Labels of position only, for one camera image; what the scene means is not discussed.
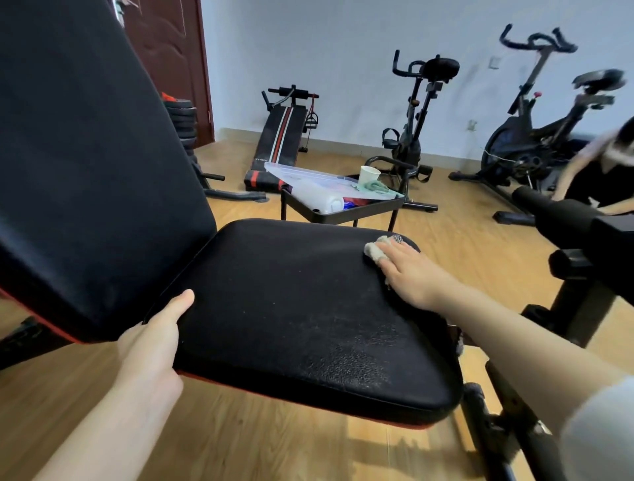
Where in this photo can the person's left hand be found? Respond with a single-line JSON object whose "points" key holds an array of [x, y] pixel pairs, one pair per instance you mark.
{"points": [[148, 352]]}

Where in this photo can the person's right hand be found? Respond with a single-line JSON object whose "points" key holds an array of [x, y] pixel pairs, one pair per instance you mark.
{"points": [[413, 277]]}

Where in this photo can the grey cleaning cloth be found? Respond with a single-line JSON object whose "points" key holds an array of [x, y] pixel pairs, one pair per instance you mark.
{"points": [[374, 248]]}

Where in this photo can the black weight bench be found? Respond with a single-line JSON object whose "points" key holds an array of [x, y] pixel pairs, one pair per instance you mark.
{"points": [[297, 307]]}

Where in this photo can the person's left forearm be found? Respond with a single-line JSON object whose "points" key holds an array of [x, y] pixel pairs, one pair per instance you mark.
{"points": [[109, 436]]}

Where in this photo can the person's right forearm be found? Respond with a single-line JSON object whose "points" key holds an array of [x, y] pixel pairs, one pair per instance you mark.
{"points": [[525, 357]]}

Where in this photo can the black metal cart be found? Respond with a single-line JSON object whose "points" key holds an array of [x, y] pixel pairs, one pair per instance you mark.
{"points": [[346, 214]]}

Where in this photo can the green cloth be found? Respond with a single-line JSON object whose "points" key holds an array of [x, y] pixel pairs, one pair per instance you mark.
{"points": [[379, 188]]}

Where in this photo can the red blue printed packet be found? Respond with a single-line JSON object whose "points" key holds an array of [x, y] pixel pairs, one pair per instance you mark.
{"points": [[354, 200]]}

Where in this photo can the white paper cup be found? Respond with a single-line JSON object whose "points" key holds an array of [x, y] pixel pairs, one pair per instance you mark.
{"points": [[369, 175]]}

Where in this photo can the white paper roll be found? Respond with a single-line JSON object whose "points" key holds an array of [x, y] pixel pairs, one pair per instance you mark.
{"points": [[317, 198]]}

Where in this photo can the black exercise bike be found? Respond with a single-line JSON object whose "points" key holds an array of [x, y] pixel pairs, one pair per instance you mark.
{"points": [[411, 139]]}

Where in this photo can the clear plastic tray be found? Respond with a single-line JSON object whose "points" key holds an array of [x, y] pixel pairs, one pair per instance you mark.
{"points": [[307, 174]]}

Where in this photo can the black spin bike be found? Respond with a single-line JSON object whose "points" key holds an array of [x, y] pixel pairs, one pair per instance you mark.
{"points": [[515, 143]]}

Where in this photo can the black striped sit-up bench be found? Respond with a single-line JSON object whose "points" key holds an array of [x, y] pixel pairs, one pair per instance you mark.
{"points": [[277, 139]]}

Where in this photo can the brown wooden door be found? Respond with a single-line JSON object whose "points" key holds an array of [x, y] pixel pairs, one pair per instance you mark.
{"points": [[168, 49]]}

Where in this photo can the white wall socket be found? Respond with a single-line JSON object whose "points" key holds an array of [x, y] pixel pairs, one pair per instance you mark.
{"points": [[472, 125]]}

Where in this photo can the black pull-up station frame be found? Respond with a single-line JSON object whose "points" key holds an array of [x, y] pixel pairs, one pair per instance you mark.
{"points": [[233, 194]]}

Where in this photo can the white wall switch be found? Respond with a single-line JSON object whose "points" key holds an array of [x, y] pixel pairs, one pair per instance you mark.
{"points": [[494, 62]]}

